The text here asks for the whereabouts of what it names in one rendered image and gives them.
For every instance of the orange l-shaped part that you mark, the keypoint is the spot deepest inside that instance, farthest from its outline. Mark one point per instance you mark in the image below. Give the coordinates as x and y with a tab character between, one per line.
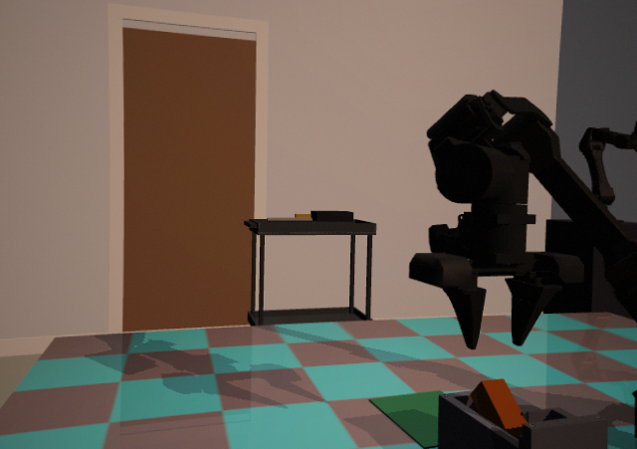
494	400

